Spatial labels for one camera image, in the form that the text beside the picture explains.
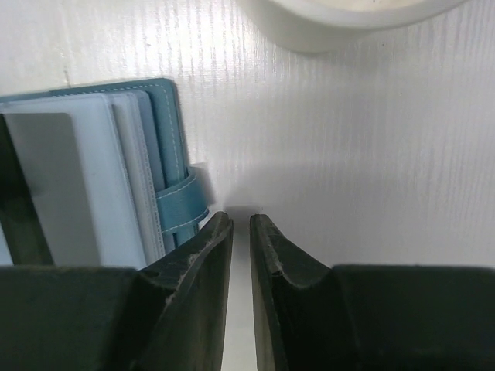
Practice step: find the white oblong tray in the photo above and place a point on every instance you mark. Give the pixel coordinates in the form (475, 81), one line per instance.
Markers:
(320, 26)

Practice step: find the blue leather card holder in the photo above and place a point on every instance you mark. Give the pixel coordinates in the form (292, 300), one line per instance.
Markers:
(144, 199)

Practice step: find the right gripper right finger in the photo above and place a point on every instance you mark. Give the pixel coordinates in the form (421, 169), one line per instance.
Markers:
(308, 316)

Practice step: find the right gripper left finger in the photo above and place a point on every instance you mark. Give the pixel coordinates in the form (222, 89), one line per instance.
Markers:
(170, 315)

